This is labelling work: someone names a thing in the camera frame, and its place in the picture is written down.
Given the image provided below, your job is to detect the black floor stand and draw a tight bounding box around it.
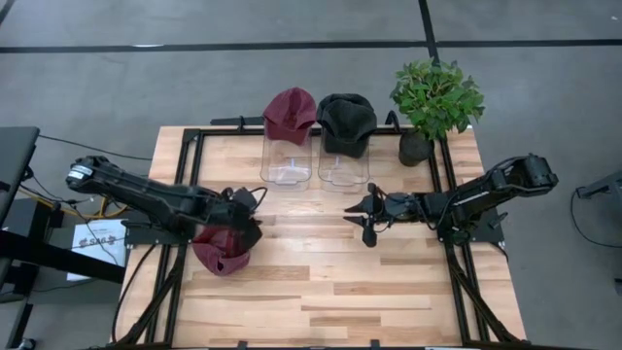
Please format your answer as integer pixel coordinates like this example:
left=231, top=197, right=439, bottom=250
left=575, top=169, right=622, bottom=215

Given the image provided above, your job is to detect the black support beam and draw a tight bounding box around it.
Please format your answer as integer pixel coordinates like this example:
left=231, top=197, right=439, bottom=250
left=0, top=227, right=126, bottom=293

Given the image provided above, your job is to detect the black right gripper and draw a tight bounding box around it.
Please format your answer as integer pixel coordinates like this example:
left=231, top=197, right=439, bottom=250
left=343, top=183, right=427, bottom=248

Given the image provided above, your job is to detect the potted green leafy tree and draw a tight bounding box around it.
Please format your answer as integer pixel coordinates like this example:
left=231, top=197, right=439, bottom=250
left=389, top=57, right=486, bottom=168

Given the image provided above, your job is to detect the yellow cable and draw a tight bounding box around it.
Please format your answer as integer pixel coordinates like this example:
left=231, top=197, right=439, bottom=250
left=18, top=187, right=127, bottom=221

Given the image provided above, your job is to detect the maroon baseball cap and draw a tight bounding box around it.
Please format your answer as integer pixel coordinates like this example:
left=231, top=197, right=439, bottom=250
left=261, top=87, right=318, bottom=147
left=191, top=226, right=253, bottom=277

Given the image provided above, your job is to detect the thin black cable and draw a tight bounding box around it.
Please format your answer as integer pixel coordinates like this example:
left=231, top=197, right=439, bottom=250
left=37, top=134, right=154, bottom=162

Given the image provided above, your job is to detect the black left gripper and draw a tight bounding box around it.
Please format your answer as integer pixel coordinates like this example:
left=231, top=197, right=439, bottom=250
left=213, top=187, right=263, bottom=252

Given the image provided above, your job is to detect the clear plastic bin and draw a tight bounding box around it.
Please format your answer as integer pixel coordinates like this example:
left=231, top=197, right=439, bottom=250
left=316, top=140, right=370, bottom=193
left=259, top=126, right=314, bottom=192

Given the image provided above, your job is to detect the black aluminium table frame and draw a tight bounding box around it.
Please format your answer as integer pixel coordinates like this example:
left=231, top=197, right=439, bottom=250
left=111, top=115, right=529, bottom=350

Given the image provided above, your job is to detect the black floor cable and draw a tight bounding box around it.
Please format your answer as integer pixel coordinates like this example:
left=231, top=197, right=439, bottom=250
left=569, top=187, right=622, bottom=249

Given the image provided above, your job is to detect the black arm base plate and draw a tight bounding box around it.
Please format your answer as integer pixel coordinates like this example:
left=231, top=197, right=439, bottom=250
left=124, top=218, right=195, bottom=247
left=433, top=203, right=506, bottom=246

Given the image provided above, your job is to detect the white printed paper sheet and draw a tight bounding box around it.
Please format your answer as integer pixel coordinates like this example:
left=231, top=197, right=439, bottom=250
left=66, top=218, right=128, bottom=282

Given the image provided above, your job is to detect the dark side table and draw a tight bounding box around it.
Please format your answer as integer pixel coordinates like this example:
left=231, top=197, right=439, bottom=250
left=0, top=125, right=41, bottom=234

